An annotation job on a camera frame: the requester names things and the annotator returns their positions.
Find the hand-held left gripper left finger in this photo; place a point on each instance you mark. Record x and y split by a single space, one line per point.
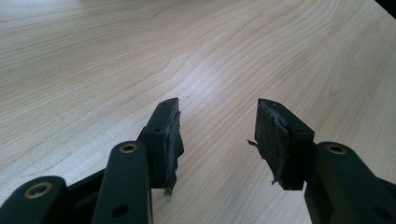
162 146

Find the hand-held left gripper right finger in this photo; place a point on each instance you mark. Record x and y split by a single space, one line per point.
286 149

